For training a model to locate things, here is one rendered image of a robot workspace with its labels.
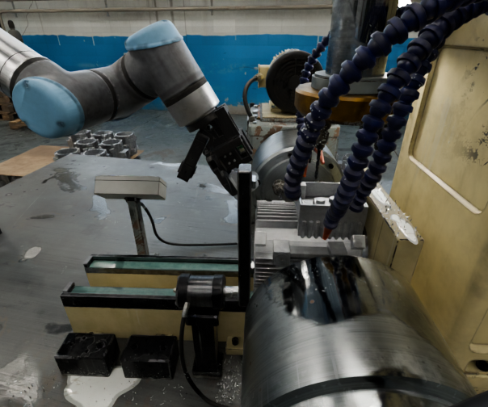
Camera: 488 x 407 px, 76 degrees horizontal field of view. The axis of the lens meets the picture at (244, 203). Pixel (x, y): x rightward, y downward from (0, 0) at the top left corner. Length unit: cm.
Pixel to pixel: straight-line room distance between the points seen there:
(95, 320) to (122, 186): 32
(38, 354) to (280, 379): 64
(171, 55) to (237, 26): 565
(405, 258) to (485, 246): 11
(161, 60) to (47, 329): 66
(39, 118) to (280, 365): 47
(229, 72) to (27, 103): 580
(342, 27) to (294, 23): 555
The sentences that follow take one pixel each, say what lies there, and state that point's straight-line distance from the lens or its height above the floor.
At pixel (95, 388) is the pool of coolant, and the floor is 80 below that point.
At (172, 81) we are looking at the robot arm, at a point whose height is 134.
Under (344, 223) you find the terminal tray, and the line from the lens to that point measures 60.
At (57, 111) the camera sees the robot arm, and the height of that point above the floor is 131.
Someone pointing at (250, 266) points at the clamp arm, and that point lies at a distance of 52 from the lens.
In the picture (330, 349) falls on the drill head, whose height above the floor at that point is 116.
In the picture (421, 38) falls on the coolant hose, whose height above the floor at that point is 141.
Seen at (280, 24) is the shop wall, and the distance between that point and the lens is 609.
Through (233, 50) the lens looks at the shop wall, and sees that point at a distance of 624.
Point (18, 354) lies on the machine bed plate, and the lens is 90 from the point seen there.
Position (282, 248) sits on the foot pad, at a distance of 57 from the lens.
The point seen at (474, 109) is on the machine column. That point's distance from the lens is 63.
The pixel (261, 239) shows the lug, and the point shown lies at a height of 108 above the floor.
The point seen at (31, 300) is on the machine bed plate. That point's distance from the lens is 102.
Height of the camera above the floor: 142
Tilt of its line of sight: 29 degrees down
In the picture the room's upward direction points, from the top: straight up
